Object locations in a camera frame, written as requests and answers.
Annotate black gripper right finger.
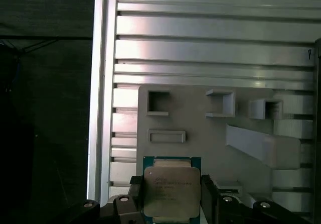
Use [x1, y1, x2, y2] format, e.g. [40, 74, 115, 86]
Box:
[200, 174, 312, 224]

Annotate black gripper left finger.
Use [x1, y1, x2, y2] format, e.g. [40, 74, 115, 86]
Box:
[67, 175, 144, 224]

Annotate silver CPU green edge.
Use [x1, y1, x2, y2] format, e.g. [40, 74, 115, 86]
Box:
[142, 156, 202, 224]

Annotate grey parts rack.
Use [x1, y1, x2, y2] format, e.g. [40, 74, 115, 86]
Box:
[135, 84, 302, 211]

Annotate black open PC case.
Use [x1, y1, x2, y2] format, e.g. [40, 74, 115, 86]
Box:
[312, 37, 321, 224]

